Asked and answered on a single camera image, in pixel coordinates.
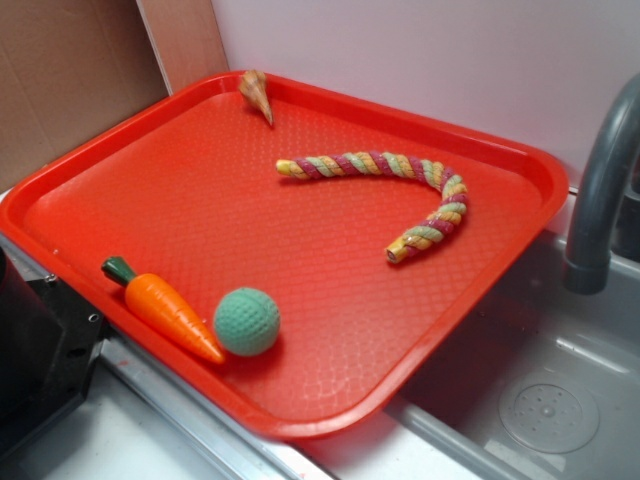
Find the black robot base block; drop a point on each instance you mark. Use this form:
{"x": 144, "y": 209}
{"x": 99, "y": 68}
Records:
{"x": 50, "y": 339}

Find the green textured ball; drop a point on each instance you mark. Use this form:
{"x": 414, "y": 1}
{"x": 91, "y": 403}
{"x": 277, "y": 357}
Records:
{"x": 247, "y": 322}

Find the red plastic tray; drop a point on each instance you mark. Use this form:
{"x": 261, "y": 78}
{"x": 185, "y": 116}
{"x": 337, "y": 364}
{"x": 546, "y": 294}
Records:
{"x": 188, "y": 190}

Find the tan spiral seashell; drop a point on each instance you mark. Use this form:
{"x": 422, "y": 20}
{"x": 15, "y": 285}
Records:
{"x": 253, "y": 88}

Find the orange toy carrot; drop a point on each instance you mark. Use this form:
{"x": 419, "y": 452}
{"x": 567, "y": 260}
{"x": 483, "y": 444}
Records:
{"x": 159, "y": 305}

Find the grey plastic sink basin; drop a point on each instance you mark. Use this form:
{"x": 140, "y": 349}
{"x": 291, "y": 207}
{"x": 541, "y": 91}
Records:
{"x": 536, "y": 383}

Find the grey toy faucet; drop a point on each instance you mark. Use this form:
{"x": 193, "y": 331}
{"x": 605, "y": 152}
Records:
{"x": 605, "y": 218}

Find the brown cardboard panel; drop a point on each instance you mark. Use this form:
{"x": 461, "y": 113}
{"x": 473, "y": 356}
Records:
{"x": 71, "y": 70}

